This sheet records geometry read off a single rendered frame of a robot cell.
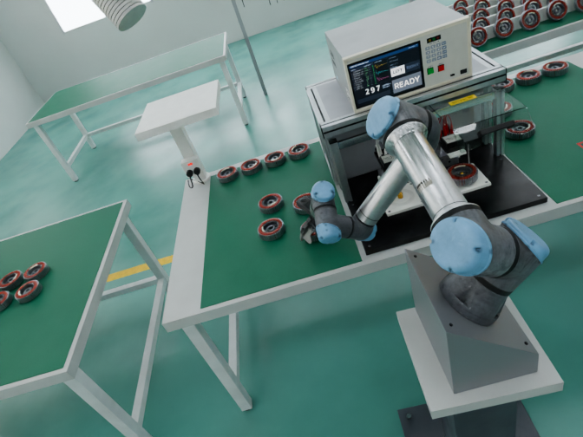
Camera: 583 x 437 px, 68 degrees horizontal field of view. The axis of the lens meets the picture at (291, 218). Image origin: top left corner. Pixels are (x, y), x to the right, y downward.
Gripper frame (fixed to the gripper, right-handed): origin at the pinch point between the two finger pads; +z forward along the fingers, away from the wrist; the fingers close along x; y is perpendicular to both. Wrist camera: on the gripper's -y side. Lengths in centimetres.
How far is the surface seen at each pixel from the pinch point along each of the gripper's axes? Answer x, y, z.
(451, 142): 56, 8, -23
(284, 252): -15.1, 0.9, 0.9
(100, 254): -80, -60, 36
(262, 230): -15.9, -13.7, 5.1
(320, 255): -5.9, 11.5, -5.3
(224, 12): 211, -511, 331
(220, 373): -60, 18, 39
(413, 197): 35.8, 14.1, -10.4
